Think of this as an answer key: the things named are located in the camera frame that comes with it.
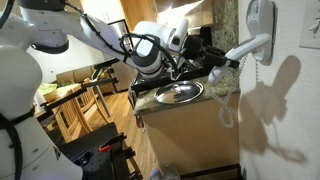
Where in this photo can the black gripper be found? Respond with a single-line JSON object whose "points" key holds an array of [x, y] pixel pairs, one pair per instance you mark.
{"points": [[196, 48]]}

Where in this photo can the white intercom handset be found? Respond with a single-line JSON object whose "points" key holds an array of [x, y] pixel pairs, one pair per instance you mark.
{"points": [[246, 46]]}

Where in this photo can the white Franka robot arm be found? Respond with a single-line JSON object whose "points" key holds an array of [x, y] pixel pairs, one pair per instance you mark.
{"points": [[20, 86]]}

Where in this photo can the shiny steel pot lid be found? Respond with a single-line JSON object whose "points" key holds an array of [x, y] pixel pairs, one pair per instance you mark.
{"points": [[178, 92]]}

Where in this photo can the black kitchen stove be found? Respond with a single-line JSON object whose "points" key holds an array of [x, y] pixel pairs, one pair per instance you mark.
{"points": [[146, 84]]}

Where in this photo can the beige counter cabinet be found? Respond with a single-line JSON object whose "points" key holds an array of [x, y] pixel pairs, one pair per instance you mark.
{"points": [[193, 133]]}

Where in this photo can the wooden upper cabinet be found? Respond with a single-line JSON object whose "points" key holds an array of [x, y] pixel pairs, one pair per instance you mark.
{"points": [[140, 10]]}

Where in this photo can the wooden table with clutter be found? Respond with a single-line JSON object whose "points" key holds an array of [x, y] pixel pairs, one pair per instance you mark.
{"points": [[100, 81]]}

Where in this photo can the wooden slatted chair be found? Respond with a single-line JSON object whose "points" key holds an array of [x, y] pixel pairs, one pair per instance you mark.
{"points": [[95, 100], [71, 123]]}

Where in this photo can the brown low cabinet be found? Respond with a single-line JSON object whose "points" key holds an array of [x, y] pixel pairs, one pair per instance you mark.
{"points": [[73, 75]]}

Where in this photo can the black perforated robot cart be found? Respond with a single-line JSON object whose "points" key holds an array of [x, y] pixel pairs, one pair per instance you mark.
{"points": [[96, 163]]}

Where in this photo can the wooden dining table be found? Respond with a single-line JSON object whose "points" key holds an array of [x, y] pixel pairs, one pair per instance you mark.
{"points": [[60, 93]]}

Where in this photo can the yellow green bag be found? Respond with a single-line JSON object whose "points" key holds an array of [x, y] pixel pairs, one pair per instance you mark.
{"points": [[48, 88]]}

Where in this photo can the white light switch plate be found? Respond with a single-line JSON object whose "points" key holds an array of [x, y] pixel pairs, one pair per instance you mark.
{"points": [[311, 26]]}

